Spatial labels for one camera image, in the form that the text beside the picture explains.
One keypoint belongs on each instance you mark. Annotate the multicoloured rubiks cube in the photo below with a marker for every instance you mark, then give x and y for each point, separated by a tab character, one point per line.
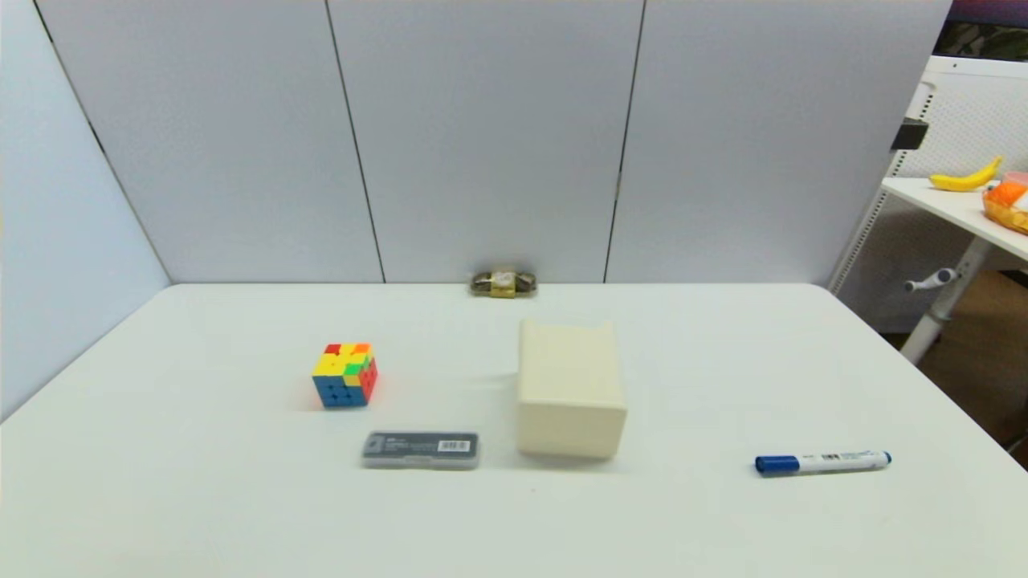
344	381

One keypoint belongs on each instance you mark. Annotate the gold foil wrapped object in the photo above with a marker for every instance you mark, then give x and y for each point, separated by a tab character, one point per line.
503	283

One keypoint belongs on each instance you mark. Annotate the cream rectangular box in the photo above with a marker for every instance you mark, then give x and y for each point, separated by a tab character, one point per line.
570	389

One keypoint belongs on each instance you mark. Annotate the grey plastic case with barcode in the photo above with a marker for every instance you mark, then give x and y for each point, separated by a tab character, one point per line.
420	450

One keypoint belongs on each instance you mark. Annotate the white marker with blue cap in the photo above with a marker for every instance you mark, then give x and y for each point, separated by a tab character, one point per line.
827	462

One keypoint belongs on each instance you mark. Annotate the black clamp on partition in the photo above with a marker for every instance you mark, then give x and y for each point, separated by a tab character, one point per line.
909	134

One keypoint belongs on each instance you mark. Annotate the white side table leg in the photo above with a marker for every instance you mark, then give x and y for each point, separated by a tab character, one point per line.
948	301

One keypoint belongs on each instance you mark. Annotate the white side table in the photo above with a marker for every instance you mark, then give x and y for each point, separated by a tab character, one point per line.
956	207

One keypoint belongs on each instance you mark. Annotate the yellow banana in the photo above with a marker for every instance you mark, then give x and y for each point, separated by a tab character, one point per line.
964	180

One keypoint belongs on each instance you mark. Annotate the white pegboard panel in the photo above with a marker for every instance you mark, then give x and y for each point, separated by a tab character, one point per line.
976	112

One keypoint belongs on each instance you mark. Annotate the pink container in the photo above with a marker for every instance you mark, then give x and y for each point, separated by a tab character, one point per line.
1018	177

